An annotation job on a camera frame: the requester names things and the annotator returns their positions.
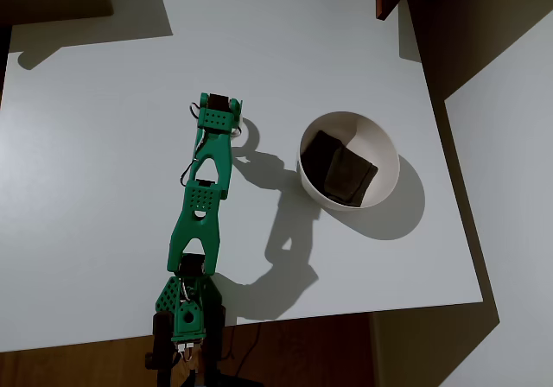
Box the white round bowl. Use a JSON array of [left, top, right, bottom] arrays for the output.
[[295, 111, 401, 211]]

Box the white masking tape roll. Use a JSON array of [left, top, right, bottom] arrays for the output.
[[230, 118, 250, 140]]

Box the black arm wire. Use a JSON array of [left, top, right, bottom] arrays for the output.
[[179, 101, 205, 186]]

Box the dark folded cloth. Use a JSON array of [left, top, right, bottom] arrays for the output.
[[300, 130, 379, 208]]

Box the black floor cable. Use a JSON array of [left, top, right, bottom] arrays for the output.
[[224, 320, 265, 363]]

